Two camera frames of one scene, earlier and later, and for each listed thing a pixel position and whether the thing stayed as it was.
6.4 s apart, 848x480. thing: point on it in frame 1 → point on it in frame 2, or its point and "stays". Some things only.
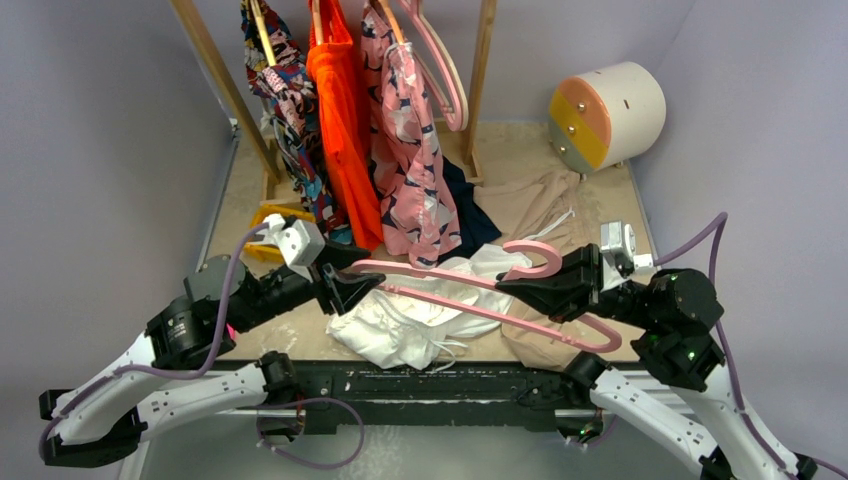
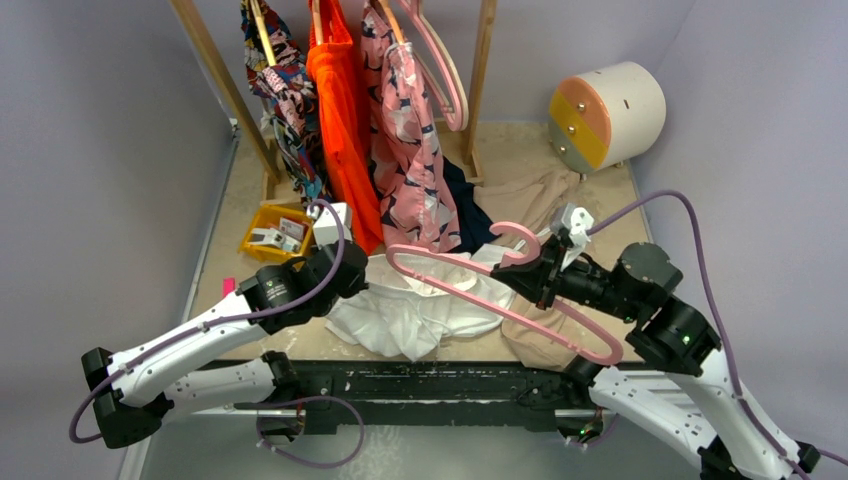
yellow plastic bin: (266, 254) stays
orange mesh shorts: (335, 77) stays
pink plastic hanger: (548, 329) → (394, 251)
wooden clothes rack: (253, 132) stays
